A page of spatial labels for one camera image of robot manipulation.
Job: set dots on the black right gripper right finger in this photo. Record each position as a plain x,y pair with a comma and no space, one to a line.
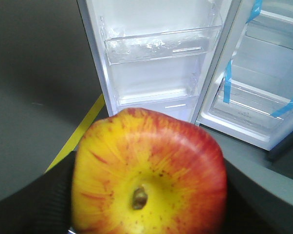
253,210

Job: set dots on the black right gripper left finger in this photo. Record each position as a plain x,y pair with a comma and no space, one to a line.
42,207

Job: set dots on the red yellow apple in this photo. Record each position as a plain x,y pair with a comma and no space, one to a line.
143,172

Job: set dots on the fridge door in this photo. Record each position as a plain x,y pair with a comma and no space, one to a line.
119,18

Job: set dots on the dark grey fridge body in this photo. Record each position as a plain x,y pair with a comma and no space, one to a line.
258,51

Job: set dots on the yellow floor tape line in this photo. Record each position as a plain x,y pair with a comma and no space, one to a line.
77,134

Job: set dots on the middle clear door bin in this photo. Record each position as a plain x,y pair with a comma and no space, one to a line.
166,44

